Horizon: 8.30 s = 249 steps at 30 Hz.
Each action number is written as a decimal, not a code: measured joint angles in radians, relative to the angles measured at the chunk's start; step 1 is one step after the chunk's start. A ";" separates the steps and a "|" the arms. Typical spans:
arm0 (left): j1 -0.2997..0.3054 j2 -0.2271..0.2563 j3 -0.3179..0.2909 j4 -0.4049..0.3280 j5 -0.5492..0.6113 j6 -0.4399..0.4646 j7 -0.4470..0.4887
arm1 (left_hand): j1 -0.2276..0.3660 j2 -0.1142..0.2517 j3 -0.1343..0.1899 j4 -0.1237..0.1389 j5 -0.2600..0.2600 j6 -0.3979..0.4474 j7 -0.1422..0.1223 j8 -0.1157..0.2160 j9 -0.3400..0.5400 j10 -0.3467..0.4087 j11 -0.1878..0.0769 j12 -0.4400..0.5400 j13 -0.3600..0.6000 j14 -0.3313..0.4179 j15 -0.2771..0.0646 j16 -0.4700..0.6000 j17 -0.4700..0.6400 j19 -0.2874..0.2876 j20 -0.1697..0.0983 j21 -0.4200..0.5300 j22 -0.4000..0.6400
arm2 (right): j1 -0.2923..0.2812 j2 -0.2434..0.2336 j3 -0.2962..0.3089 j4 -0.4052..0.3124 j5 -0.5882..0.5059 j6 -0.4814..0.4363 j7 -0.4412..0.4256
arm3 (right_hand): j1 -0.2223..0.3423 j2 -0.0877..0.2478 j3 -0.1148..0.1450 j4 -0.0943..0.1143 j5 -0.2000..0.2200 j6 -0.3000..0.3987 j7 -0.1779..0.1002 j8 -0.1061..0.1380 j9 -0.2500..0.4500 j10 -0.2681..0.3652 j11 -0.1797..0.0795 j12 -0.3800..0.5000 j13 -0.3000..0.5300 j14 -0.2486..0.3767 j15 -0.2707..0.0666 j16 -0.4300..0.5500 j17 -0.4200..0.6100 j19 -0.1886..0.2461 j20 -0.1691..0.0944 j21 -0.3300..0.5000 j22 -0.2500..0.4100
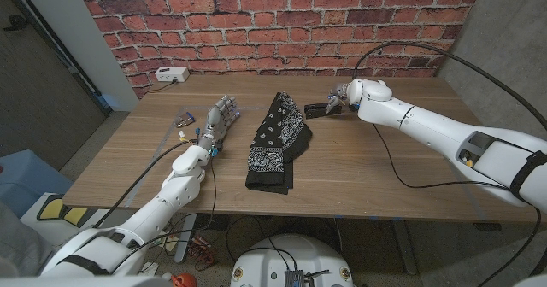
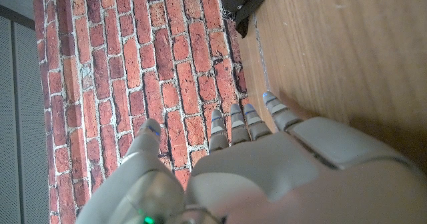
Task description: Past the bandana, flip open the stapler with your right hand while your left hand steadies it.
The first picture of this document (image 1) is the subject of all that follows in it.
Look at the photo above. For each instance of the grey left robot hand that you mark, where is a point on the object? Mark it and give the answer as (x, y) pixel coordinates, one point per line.
(218, 122)

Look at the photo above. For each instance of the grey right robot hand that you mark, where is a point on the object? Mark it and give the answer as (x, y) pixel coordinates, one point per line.
(341, 95)

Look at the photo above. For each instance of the black stapler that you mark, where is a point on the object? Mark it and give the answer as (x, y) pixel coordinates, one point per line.
(314, 109)

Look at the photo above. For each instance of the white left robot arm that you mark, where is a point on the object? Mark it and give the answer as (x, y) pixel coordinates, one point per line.
(179, 189)

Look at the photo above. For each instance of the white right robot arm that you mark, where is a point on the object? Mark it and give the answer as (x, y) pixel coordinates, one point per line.
(427, 124)

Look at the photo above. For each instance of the black paisley bandana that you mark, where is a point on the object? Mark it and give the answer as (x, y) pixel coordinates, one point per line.
(273, 142)

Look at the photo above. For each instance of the small silver blue gadget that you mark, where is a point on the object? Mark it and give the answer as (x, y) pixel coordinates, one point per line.
(185, 119)

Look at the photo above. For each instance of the white power strip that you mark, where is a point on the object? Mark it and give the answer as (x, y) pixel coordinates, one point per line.
(172, 74)

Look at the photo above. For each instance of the red brick printed backdrop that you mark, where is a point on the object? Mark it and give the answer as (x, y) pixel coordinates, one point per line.
(278, 31)

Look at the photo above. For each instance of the grey metal table leg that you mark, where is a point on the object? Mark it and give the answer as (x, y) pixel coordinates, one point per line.
(406, 253)
(184, 244)

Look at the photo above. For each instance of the paper sheet with green print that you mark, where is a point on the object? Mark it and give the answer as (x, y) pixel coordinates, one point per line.
(168, 242)

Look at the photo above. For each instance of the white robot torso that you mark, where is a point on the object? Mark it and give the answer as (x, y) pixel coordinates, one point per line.
(299, 253)

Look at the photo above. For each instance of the orange round object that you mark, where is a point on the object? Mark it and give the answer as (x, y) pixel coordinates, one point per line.
(186, 280)

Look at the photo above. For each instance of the small white floor item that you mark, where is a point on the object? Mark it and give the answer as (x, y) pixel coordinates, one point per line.
(149, 270)

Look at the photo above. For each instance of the grey torso electronics module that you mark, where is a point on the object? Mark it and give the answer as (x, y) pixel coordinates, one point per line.
(295, 278)

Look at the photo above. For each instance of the yellow black pad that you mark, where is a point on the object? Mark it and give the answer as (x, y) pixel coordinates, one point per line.
(53, 209)

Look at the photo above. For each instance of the blue plastic bin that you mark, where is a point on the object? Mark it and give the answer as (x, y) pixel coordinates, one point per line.
(25, 180)

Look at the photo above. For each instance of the grey trouser leg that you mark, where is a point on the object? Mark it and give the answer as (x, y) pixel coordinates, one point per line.
(19, 244)

